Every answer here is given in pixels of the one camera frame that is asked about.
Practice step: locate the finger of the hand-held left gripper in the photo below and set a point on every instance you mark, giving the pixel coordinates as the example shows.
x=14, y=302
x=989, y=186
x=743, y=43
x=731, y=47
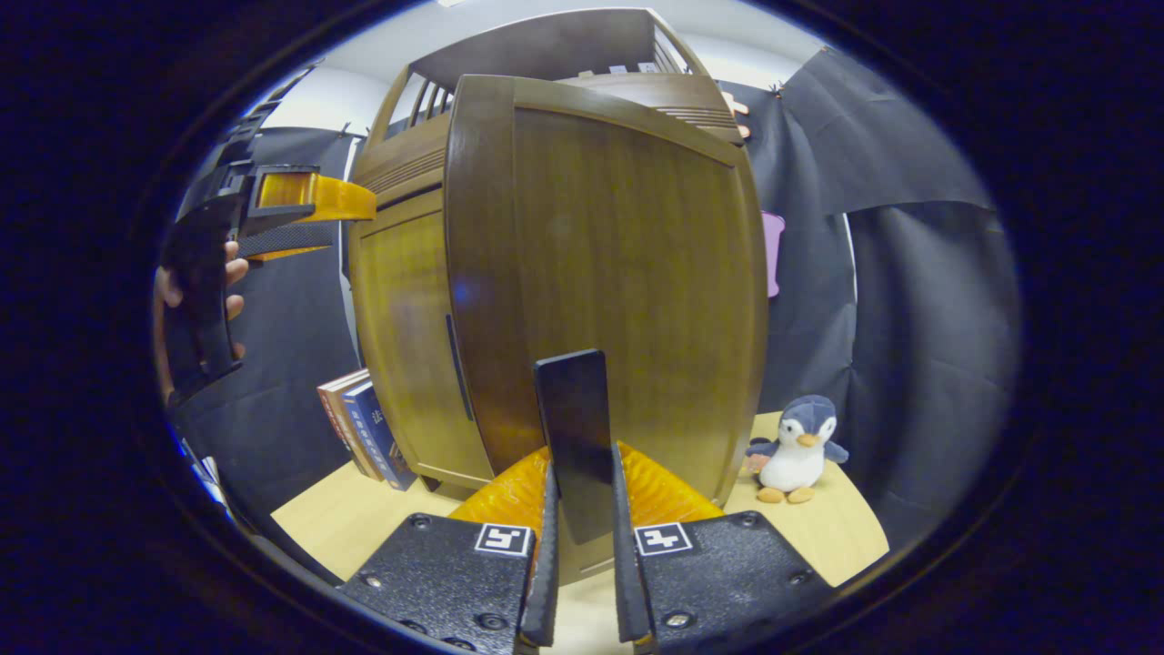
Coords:
x=318, y=196
x=286, y=240

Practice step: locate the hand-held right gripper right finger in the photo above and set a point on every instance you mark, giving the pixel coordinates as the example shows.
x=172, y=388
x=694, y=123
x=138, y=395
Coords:
x=718, y=573

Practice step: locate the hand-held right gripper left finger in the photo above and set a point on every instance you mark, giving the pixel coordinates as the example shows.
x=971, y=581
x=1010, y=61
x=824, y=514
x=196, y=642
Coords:
x=455, y=582

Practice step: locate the wooden cabinet door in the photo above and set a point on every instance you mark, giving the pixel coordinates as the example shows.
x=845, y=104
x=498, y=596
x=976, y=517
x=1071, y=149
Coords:
x=400, y=318
x=637, y=273

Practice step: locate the wooden double-door shoe cabinet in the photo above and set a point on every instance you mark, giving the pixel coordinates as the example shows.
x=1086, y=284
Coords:
x=546, y=41

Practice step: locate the penguin plush toy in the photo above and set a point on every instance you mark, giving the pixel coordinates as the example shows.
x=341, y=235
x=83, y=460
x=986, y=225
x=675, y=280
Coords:
x=796, y=450

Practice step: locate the blue leaning book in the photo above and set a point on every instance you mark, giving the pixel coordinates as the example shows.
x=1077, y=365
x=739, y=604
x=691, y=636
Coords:
x=377, y=437

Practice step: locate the tan leaning book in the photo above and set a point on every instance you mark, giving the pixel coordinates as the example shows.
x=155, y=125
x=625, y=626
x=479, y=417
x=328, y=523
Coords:
x=347, y=428

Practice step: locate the black backdrop cloth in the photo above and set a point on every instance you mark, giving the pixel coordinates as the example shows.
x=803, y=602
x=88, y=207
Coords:
x=909, y=318

